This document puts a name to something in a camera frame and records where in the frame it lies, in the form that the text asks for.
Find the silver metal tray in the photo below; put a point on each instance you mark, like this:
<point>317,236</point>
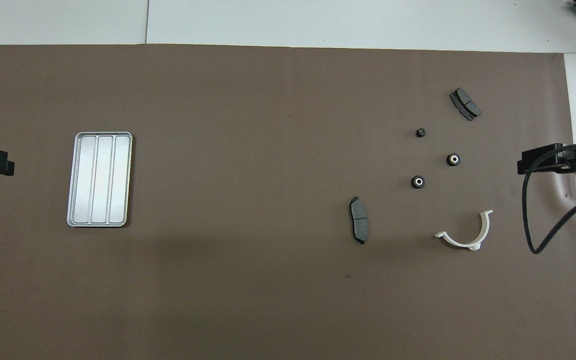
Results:
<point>100,180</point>

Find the short dark brake pad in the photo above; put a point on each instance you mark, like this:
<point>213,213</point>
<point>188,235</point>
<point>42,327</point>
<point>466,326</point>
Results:
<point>465,104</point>

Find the long dark brake pad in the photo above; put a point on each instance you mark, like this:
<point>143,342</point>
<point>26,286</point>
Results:
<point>359,220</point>

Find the brown paper table mat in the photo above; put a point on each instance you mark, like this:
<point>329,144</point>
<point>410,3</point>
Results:
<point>268,150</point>

